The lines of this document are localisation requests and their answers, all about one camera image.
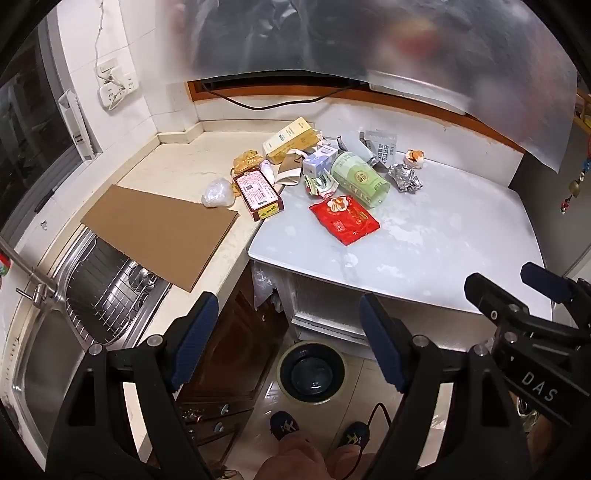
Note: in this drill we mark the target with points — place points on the red white medicine box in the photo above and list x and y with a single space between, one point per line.
259 195

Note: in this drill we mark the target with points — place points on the pink trouser legs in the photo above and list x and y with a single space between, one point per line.
298 458

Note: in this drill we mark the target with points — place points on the orange white jelly cup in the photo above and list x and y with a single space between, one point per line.
415 159

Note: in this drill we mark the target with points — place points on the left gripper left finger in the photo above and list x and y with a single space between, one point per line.
188 337

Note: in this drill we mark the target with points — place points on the blue slipper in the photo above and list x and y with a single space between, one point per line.
356 434
283 424

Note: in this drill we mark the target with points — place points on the wire dish rack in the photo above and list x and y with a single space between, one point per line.
106 292

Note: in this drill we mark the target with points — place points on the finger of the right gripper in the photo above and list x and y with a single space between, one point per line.
561 290
510 315

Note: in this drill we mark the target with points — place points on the silver foil wall sheet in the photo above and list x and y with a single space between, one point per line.
494 60

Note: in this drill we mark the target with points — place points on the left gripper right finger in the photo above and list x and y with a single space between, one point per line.
390 341

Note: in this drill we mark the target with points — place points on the clear plastic bag ball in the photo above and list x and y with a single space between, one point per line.
218 193

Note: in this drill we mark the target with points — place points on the left blue slipper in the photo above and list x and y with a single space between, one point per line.
283 424

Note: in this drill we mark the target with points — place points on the yellow carton box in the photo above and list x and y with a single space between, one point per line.
298 135

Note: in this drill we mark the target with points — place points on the red snack packet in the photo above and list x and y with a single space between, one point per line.
345 218

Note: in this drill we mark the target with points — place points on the green white crumpled wrapper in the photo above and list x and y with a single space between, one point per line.
323 186

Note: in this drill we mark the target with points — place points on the green paper cup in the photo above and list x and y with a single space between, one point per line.
359 179

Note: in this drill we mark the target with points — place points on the aluminium foil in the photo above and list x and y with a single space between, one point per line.
405 178

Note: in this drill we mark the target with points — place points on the brown cardboard sheet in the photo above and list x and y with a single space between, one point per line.
172 238

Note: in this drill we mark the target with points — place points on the yellow crumpled wrapper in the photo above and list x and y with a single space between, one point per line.
246 161

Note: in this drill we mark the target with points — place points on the torn brown paper cup sleeve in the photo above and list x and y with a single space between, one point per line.
291 169

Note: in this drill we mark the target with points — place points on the stainless steel sink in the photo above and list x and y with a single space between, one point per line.
51 353

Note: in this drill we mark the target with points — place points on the purple white eye-drop box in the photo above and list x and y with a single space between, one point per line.
319 161

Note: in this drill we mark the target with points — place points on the grey white foil pouch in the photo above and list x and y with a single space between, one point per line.
381 147

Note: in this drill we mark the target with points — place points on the chrome faucet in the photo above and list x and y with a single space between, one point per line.
45 288

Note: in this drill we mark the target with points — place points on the black trash bin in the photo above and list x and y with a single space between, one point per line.
311 372

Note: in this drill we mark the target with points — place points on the right blue slipper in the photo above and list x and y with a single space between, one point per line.
356 434

